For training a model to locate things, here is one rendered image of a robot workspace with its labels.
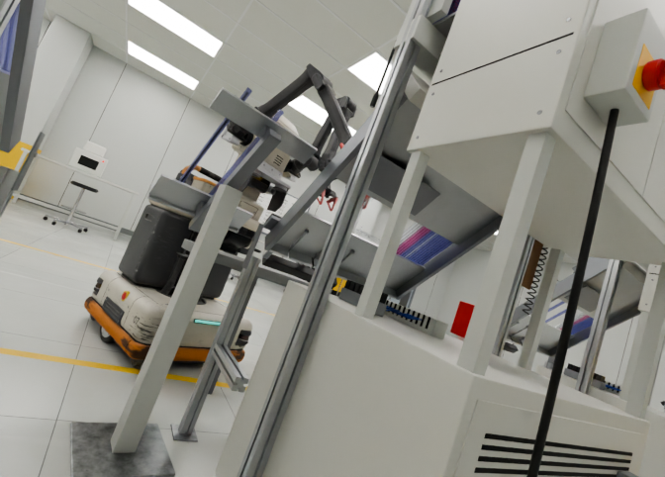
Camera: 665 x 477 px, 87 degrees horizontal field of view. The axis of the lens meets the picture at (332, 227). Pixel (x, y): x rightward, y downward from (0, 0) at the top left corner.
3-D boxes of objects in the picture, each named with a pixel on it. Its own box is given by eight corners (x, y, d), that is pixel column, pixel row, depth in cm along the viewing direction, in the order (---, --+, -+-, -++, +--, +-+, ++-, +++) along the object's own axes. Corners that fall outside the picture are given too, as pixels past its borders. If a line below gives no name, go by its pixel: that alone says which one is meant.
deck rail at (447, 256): (395, 299, 162) (392, 287, 166) (398, 300, 163) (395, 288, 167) (536, 200, 124) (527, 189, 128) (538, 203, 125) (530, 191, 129)
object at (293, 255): (268, 251, 129) (269, 237, 134) (395, 299, 162) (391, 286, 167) (270, 249, 129) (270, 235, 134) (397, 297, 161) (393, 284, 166)
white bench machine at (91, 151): (67, 165, 545) (80, 139, 551) (99, 178, 571) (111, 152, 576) (66, 164, 515) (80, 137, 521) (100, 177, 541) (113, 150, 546)
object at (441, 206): (332, 182, 109) (330, 172, 113) (461, 252, 142) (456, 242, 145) (408, 98, 92) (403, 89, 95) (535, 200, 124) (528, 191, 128)
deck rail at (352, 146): (263, 249, 128) (264, 237, 133) (268, 251, 129) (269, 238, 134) (402, 94, 91) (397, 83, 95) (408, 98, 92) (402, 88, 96)
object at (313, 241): (270, 243, 130) (270, 238, 133) (395, 293, 163) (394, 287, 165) (299, 212, 120) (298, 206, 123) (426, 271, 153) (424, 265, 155)
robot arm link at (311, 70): (326, 66, 157) (314, 54, 149) (335, 90, 153) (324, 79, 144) (255, 122, 176) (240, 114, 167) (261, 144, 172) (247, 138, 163)
